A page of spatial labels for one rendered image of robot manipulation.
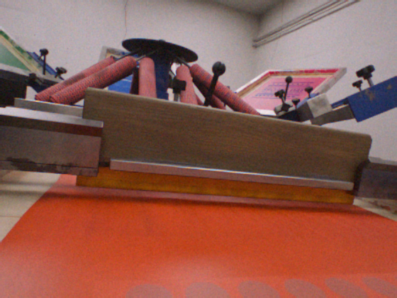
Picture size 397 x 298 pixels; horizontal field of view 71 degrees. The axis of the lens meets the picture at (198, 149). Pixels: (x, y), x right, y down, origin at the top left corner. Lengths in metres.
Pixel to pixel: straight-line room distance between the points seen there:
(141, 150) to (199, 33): 4.53
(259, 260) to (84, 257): 0.11
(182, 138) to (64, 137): 0.11
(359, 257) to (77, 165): 0.25
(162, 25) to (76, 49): 1.30
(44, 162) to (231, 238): 0.18
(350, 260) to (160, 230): 0.14
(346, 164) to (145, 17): 4.40
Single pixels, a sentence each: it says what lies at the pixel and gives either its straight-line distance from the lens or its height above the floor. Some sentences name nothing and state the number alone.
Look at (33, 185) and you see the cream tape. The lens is 0.33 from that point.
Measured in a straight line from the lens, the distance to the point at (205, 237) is 0.22.
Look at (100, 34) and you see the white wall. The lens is 4.56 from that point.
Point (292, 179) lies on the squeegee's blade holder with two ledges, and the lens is 0.35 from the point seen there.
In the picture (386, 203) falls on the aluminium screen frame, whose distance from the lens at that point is 0.52.
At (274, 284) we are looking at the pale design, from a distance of 0.18.
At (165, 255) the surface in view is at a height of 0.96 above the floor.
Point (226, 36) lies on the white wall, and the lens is 4.93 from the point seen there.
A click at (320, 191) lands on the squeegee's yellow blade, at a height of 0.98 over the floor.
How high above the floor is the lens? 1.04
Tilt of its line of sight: 5 degrees down
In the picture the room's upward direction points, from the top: 8 degrees clockwise
